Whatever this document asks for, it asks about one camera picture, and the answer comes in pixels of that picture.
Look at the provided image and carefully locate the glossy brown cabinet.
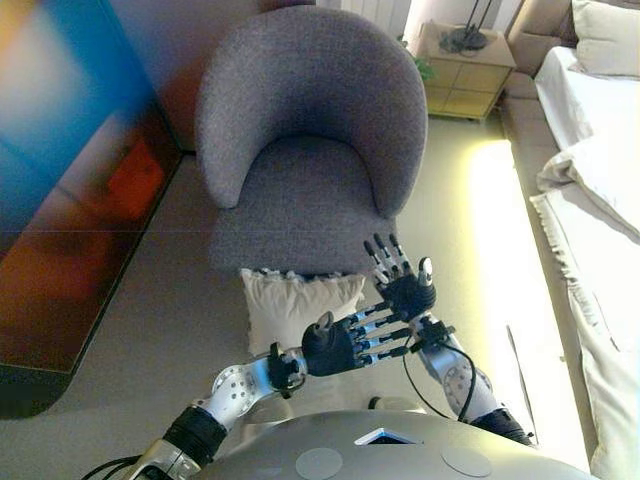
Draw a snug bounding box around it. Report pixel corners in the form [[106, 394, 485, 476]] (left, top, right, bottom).
[[0, 0, 201, 420]]

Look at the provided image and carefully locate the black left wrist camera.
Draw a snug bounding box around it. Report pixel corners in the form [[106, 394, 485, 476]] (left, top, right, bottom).
[[267, 342, 307, 392]]

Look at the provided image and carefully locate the silver robot torso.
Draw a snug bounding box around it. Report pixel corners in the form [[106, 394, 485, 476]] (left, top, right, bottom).
[[199, 409, 601, 480]]

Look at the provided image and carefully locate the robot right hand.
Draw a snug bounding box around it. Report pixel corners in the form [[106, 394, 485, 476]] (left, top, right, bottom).
[[363, 232, 437, 321]]

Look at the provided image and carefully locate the white bed pillow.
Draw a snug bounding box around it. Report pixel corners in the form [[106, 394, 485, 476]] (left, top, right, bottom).
[[569, 0, 640, 81]]

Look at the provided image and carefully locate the silver robot right leg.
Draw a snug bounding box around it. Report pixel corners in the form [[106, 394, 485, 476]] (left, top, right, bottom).
[[367, 394, 426, 414]]

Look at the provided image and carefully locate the small green plant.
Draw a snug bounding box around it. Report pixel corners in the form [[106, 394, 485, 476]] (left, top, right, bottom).
[[397, 34, 437, 82]]

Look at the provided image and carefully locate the thin dark rod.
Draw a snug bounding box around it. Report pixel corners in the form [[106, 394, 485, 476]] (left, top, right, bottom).
[[506, 324, 539, 442]]

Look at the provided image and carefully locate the white duvet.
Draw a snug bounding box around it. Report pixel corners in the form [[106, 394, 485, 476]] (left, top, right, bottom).
[[534, 44, 640, 241]]

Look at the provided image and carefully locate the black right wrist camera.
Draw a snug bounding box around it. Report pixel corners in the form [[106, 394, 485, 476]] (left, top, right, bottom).
[[409, 319, 456, 347]]

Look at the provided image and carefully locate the cream fringed throw blanket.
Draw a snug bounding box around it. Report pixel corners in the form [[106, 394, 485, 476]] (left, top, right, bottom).
[[529, 192, 640, 480]]

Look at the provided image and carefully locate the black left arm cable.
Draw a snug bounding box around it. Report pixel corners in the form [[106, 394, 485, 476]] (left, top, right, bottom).
[[79, 453, 147, 480]]

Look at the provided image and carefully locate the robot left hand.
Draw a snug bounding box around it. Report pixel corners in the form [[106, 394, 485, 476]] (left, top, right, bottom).
[[301, 299, 416, 377]]

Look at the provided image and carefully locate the white fringed cushion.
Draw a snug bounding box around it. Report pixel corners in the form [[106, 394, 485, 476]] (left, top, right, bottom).
[[239, 267, 367, 359]]

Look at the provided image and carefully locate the grey fabric armchair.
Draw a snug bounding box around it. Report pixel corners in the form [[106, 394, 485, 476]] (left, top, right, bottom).
[[193, 5, 430, 276]]

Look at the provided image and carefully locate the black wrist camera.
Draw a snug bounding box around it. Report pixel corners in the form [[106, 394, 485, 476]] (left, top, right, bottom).
[[409, 319, 456, 347], [267, 342, 307, 392]]

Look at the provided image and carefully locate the beige upholstered bed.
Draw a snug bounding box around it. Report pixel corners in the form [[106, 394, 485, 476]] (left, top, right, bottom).
[[502, 0, 640, 480]]

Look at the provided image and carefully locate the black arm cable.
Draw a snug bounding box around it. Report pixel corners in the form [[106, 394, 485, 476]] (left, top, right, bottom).
[[402, 338, 476, 422], [79, 453, 147, 480]]

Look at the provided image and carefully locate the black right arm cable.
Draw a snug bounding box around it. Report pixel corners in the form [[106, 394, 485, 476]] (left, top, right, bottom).
[[402, 338, 476, 422]]

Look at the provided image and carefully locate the light wooden nightstand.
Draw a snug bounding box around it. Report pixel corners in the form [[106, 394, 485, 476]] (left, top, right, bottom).
[[417, 22, 517, 124]]

